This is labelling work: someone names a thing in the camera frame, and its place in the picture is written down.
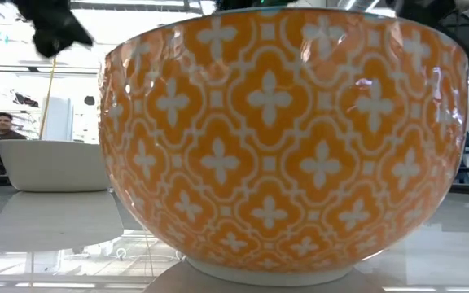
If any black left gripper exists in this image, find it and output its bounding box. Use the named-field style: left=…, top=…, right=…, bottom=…
left=11, top=0, right=95, bottom=59

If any white upright panel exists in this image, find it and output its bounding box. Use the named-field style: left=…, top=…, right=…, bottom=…
left=41, top=96, right=74, bottom=143

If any person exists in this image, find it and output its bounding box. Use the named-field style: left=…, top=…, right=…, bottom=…
left=0, top=112, right=28, bottom=175

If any plain white bowl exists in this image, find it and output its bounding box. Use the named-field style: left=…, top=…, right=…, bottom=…
left=0, top=139, right=112, bottom=193

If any orange patterned ceramic bowl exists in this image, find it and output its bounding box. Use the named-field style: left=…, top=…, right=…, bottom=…
left=98, top=6, right=469, bottom=288

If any yellow cable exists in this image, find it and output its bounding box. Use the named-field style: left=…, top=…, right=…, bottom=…
left=38, top=56, right=58, bottom=141

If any black overhead mount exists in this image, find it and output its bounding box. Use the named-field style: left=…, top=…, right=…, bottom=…
left=213, top=0, right=299, bottom=12

